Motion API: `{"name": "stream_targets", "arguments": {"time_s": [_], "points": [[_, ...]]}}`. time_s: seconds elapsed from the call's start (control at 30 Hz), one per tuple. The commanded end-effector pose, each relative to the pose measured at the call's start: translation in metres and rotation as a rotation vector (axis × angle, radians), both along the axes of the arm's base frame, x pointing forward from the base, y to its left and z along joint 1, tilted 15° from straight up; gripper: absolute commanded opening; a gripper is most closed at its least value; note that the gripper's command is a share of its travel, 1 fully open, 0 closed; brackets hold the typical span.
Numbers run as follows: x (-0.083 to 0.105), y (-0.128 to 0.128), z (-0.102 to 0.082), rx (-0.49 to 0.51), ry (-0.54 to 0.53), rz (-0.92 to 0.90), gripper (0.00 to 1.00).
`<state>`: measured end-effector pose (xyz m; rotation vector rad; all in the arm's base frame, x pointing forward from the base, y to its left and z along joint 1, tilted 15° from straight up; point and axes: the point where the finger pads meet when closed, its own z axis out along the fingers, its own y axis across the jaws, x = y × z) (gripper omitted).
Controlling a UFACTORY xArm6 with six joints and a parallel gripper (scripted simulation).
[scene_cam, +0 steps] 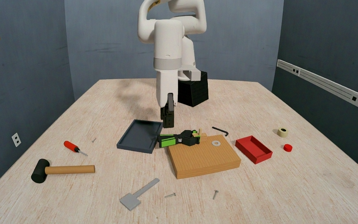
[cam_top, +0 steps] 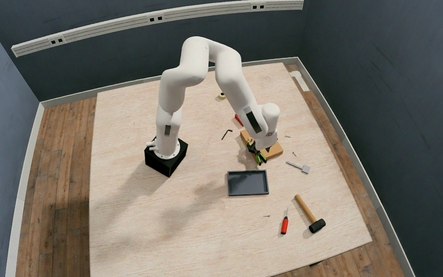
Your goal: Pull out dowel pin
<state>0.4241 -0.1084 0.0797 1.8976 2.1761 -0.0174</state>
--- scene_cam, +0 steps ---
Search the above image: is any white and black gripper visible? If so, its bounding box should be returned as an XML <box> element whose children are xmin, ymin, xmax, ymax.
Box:
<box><xmin>154</xmin><ymin>68</ymin><xmax>178</xmax><ymax>128</ymax></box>

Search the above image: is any black spring clamp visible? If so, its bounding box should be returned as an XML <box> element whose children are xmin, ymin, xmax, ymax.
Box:
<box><xmin>157</xmin><ymin>130</ymin><xmax>200</xmax><ymax>148</ymax></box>

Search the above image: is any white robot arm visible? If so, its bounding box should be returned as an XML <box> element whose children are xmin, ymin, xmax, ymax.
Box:
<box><xmin>137</xmin><ymin>0</ymin><xmax>207</xmax><ymax>81</ymax></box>

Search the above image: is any small light wooden block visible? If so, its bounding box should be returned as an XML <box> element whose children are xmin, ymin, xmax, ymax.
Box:
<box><xmin>192</xmin><ymin>133</ymin><xmax>207</xmax><ymax>142</ymax></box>

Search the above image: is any red open tray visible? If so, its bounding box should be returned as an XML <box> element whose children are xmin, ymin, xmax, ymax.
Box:
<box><xmin>235</xmin><ymin>135</ymin><xmax>273</xmax><ymax>165</ymax></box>

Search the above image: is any red-handled screwdriver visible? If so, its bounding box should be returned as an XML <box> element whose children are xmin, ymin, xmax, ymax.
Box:
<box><xmin>64</xmin><ymin>141</ymin><xmax>88</xmax><ymax>156</ymax></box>

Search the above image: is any light brown wooden bench board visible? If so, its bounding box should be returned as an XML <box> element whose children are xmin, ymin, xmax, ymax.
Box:
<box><xmin>167</xmin><ymin>134</ymin><xmax>241</xmax><ymax>179</ymax></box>

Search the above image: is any beige cylinder with hole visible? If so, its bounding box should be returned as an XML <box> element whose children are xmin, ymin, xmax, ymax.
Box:
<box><xmin>277</xmin><ymin>127</ymin><xmax>288</xmax><ymax>138</ymax></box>

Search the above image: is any black-headed mallet with wooden handle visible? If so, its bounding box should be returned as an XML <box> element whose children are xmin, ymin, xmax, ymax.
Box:
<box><xmin>31</xmin><ymin>159</ymin><xmax>95</xmax><ymax>184</ymax></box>

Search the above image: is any red round disc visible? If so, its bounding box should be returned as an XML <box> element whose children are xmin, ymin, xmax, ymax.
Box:
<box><xmin>283</xmin><ymin>144</ymin><xmax>292</xmax><ymax>152</ymax></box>

